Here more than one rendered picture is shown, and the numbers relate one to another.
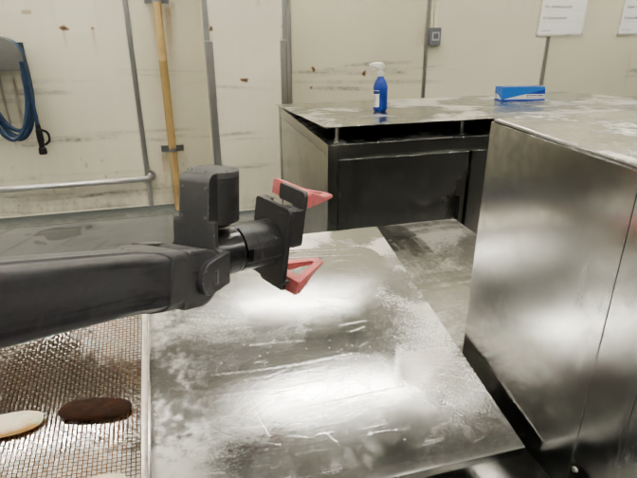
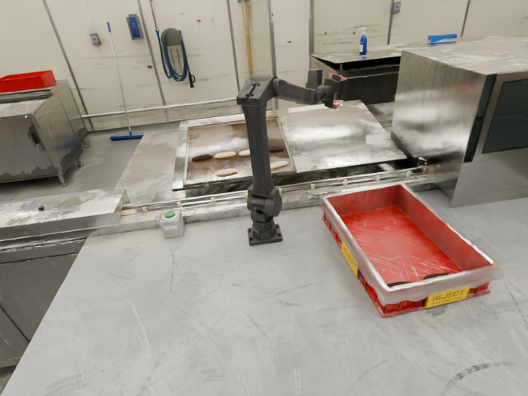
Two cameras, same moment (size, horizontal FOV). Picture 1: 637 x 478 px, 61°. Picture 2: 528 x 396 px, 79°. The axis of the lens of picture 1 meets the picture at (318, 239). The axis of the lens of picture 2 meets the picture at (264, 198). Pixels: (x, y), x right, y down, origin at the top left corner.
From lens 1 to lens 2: 0.83 m
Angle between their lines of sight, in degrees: 14
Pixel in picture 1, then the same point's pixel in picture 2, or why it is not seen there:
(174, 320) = (290, 129)
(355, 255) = (352, 109)
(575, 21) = not seen: outside the picture
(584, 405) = (423, 137)
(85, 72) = (209, 43)
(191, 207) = (311, 79)
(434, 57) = (396, 20)
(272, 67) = (304, 34)
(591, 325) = (425, 111)
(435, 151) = (390, 72)
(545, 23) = not seen: outside the picture
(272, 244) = (330, 92)
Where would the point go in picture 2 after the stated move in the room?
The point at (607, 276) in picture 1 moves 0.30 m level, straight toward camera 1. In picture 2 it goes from (429, 94) to (400, 118)
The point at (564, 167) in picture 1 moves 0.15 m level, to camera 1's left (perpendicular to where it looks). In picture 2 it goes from (420, 64) to (380, 66)
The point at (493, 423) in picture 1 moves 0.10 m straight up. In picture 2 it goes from (397, 152) to (400, 132)
